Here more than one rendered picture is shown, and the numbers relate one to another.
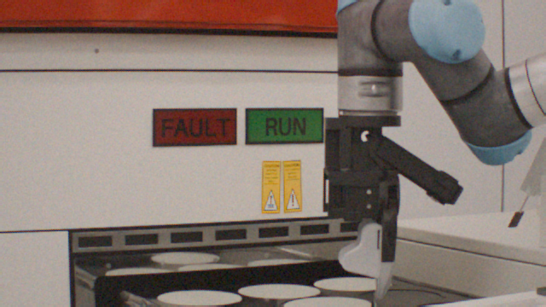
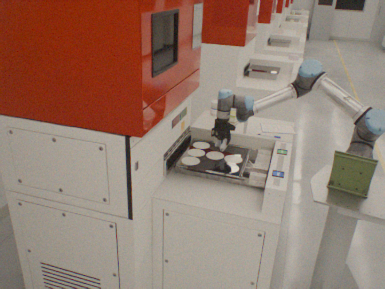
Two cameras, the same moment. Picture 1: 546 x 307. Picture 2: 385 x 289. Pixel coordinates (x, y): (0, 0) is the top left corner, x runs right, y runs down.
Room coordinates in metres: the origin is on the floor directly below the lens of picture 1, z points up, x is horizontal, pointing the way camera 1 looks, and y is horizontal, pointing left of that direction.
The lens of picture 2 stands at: (0.09, 1.32, 1.79)
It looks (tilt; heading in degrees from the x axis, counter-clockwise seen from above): 25 degrees down; 314
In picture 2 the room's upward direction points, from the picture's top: 3 degrees clockwise
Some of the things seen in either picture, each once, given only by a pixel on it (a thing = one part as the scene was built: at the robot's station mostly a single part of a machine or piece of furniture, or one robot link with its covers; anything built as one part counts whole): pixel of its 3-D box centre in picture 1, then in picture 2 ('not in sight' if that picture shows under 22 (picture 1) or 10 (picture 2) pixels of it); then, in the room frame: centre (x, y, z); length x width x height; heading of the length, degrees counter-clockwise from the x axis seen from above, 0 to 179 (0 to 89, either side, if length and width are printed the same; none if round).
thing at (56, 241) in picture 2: not in sight; (113, 224); (1.66, 0.38, 0.41); 0.82 x 0.71 x 0.82; 118
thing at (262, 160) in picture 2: not in sight; (260, 168); (1.02, -0.20, 0.87); 0.36 x 0.08 x 0.03; 118
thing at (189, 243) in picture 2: not in sight; (228, 222); (1.19, -0.18, 0.41); 0.97 x 0.64 x 0.82; 118
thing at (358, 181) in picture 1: (363, 168); (221, 128); (1.25, -0.10, 1.06); 0.09 x 0.08 x 0.12; 92
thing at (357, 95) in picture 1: (370, 96); (223, 113); (1.25, -0.11, 1.14); 0.08 x 0.08 x 0.05
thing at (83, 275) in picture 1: (232, 283); (178, 151); (1.43, 0.05, 0.89); 0.44 x 0.02 x 0.10; 118
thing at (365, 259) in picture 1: (367, 262); (222, 145); (1.24, -0.11, 0.95); 0.06 x 0.03 x 0.09; 92
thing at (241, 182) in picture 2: not in sight; (219, 177); (1.14, 0.02, 0.84); 0.50 x 0.02 x 0.03; 28
